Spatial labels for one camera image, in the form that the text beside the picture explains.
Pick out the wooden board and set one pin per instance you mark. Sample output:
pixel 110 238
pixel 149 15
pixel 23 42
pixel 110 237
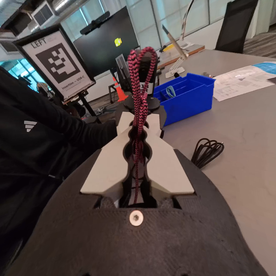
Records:
pixel 174 41

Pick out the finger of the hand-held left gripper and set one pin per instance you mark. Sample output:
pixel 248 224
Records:
pixel 124 120
pixel 154 123

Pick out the black mesh office chair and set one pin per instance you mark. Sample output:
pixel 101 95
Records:
pixel 235 28

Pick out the person's left forearm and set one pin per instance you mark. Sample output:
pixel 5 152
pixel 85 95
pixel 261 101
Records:
pixel 94 133

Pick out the framed marker sign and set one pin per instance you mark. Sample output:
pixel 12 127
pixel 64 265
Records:
pixel 71 82

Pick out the large black monitor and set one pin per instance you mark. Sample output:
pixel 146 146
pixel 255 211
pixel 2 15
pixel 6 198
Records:
pixel 101 56

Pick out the black video bar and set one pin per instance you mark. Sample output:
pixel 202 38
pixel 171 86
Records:
pixel 94 23

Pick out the orange traffic cone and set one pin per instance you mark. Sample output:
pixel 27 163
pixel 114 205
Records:
pixel 120 92

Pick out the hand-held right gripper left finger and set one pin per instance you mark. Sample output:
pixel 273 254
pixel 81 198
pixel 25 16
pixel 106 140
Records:
pixel 103 172

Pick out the white blue printed leaflet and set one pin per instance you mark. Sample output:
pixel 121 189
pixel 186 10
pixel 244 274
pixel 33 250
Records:
pixel 237 86

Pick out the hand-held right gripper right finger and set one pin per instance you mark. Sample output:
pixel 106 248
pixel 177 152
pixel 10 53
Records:
pixel 170 172

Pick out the white tablet stand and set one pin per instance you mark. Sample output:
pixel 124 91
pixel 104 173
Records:
pixel 175 72

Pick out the blue plastic bin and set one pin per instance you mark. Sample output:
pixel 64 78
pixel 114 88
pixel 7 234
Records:
pixel 187 107

